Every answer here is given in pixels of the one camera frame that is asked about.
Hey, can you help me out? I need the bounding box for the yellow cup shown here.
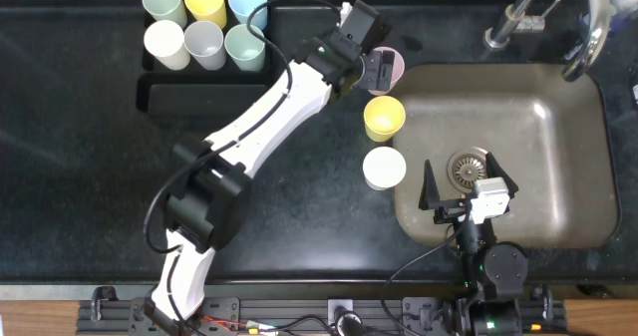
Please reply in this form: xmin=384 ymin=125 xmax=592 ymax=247
xmin=363 ymin=95 xmax=407 ymax=144
xmin=183 ymin=0 xmax=228 ymax=30

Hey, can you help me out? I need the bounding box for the steel tap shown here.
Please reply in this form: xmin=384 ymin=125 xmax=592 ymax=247
xmin=481 ymin=0 xmax=615 ymax=84

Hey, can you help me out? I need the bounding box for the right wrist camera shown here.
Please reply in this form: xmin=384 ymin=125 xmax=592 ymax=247
xmin=470 ymin=176 xmax=512 ymax=226

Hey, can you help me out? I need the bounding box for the green cup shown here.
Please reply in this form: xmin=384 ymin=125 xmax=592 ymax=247
xmin=141 ymin=0 xmax=189 ymax=29
xmin=223 ymin=23 xmax=267 ymax=73

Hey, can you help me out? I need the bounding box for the white cup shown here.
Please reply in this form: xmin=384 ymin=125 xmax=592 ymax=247
xmin=143 ymin=19 xmax=192 ymax=72
xmin=362 ymin=146 xmax=408 ymax=192

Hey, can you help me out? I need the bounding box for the black tray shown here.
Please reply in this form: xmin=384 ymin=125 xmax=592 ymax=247
xmin=135 ymin=0 xmax=276 ymax=121

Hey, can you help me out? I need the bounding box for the grey cup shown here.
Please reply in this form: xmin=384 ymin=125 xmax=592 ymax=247
xmin=183 ymin=20 xmax=228 ymax=72

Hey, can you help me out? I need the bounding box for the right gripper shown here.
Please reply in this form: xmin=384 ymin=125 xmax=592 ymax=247
xmin=418 ymin=151 xmax=520 ymax=226

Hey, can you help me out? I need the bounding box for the blue cup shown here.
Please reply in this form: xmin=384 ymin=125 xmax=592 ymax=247
xmin=227 ymin=0 xmax=269 ymax=32

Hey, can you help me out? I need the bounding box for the mounting rail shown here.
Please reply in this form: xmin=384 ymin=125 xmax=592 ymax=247
xmin=77 ymin=285 xmax=569 ymax=336

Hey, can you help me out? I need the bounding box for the pink cup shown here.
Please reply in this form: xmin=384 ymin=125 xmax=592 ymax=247
xmin=367 ymin=45 xmax=407 ymax=97

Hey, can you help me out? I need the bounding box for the steel sink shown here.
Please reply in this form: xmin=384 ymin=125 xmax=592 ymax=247
xmin=392 ymin=62 xmax=621 ymax=250

